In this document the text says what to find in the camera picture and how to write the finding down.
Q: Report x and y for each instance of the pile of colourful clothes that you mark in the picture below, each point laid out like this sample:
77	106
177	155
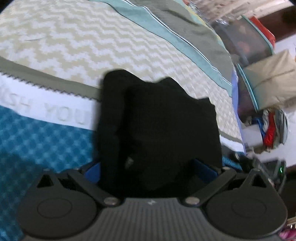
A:
273	126

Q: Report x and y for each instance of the purple bed sheet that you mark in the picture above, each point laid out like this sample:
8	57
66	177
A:
237	104

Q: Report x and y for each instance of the beige pillow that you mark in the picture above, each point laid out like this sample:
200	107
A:
271	81

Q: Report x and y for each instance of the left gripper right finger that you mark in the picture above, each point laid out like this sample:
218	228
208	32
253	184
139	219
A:
213	179

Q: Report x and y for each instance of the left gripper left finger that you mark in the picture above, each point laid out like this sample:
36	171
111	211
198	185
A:
87	177

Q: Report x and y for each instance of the black pants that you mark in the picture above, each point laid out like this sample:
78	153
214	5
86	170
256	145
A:
151	137

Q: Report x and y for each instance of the transparent storage bag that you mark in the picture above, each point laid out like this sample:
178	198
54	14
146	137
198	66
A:
246	45

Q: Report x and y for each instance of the patterned blue bedspread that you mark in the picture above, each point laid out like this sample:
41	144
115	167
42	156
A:
53	57

